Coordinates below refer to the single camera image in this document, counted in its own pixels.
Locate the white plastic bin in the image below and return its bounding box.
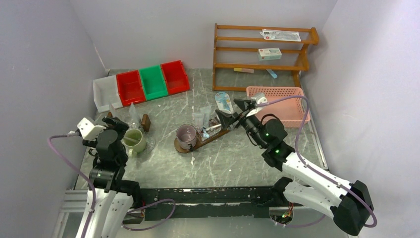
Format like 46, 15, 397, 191
92, 75, 123, 113

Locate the red bin with holder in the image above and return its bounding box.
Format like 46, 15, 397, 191
160, 60, 190, 95

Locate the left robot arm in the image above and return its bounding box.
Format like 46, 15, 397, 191
76, 117, 142, 238

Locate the pink plastic basket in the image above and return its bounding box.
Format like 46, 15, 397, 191
246, 86, 306, 128

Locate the toothpaste tube red cap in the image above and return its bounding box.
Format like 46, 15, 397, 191
193, 113, 206, 130

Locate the brown wooden block holder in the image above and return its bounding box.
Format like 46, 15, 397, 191
106, 112, 152, 133

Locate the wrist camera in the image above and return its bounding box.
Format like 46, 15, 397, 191
77, 118, 106, 141
250, 93, 268, 107

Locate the green plastic bin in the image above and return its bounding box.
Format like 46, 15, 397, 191
139, 65, 168, 101

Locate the purple cable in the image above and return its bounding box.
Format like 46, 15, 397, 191
261, 95, 378, 229
47, 131, 176, 238

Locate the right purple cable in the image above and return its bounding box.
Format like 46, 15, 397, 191
261, 95, 378, 229

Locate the white toothbrush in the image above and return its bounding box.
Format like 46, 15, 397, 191
207, 123, 221, 130

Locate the plastic packet on top shelf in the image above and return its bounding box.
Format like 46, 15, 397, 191
260, 29, 301, 42

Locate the red bin with toothbrushes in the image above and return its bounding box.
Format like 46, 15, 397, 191
116, 70, 146, 107

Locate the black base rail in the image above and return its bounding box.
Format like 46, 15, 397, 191
123, 186, 292, 224

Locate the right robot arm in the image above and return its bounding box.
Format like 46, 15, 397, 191
215, 98, 377, 236

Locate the yellow pink marker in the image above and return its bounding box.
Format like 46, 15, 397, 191
233, 68, 255, 73

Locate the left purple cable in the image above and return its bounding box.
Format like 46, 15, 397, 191
47, 131, 176, 238

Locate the grey toothbrush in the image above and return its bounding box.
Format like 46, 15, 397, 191
124, 136, 140, 144

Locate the pale green mug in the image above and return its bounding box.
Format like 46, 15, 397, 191
122, 128, 147, 157

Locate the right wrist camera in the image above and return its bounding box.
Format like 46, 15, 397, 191
250, 93, 268, 107

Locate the small white box on shelf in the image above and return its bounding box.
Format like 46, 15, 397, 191
258, 48, 282, 61

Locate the wooden shelf rack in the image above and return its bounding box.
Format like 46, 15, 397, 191
212, 24, 319, 92

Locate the purple mug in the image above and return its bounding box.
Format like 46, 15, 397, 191
176, 124, 197, 151

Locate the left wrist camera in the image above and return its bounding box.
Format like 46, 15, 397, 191
77, 118, 106, 141

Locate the white enamel mug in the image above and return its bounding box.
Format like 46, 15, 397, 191
88, 148, 97, 157

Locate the oval dark wooden tray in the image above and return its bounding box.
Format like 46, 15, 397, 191
174, 129, 230, 154

